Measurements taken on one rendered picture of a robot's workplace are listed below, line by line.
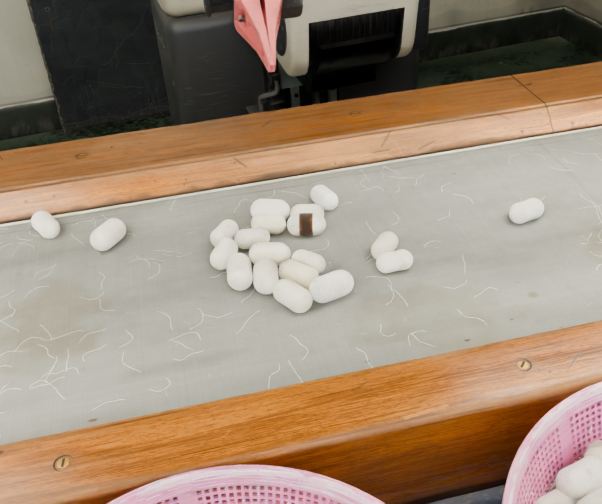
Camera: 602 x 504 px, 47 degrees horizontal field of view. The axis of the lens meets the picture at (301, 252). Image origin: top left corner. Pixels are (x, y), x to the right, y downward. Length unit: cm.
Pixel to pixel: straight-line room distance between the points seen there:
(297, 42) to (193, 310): 66
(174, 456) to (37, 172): 41
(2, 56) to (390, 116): 198
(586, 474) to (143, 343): 32
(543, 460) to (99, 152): 54
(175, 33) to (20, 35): 125
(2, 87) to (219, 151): 196
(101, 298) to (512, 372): 34
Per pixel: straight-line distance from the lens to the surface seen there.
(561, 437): 48
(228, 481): 43
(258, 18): 70
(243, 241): 62
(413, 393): 47
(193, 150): 75
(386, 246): 60
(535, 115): 83
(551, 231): 67
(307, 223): 63
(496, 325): 56
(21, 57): 262
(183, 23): 141
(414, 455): 48
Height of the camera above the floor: 111
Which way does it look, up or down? 37 degrees down
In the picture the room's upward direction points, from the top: 4 degrees counter-clockwise
